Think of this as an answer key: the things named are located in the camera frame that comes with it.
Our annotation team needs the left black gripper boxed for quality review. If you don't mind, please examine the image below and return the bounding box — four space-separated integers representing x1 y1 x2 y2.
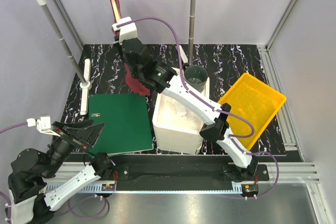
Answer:
43 119 106 178

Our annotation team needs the maroon tank top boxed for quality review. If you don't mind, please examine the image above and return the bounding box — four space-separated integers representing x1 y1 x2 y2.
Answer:
109 0 151 97

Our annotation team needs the beige wooden clothes hanger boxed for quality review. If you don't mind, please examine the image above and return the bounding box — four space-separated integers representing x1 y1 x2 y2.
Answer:
110 0 122 23

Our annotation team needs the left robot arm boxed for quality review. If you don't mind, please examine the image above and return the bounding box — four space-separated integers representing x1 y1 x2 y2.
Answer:
5 115 114 223

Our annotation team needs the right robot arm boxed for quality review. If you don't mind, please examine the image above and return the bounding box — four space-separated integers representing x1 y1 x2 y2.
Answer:
119 38 258 182

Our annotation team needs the green binder folder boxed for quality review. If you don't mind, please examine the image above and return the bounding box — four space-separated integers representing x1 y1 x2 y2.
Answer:
88 93 153 154

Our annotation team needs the dark green mug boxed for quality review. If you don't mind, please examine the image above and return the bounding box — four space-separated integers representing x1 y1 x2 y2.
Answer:
182 63 208 93

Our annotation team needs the white styrofoam box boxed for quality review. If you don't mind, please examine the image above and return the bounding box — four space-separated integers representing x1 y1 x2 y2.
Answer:
152 93 203 155

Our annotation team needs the yellow plastic bin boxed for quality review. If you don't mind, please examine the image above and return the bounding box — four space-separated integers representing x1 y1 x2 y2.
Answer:
218 73 287 150

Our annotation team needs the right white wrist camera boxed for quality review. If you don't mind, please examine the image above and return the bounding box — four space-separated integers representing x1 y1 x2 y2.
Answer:
112 17 138 45

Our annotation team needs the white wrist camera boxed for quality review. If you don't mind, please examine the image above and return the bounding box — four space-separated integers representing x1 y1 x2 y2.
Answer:
112 17 138 45
26 115 53 135

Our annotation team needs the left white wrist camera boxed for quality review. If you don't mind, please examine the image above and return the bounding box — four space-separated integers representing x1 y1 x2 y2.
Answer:
26 115 53 135

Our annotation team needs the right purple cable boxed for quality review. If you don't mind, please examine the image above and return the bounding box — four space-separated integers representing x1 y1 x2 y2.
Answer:
117 17 279 206

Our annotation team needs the purple cable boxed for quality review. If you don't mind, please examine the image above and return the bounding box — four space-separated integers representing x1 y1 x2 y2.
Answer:
117 17 279 206
0 121 28 134

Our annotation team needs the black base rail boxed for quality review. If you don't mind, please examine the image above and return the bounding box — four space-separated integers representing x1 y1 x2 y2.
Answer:
65 153 271 193

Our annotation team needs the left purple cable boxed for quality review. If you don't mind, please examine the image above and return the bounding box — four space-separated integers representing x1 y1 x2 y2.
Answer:
0 121 28 134

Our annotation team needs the aluminium frame post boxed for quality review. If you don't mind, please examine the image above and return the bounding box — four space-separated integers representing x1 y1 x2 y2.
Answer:
265 0 316 50

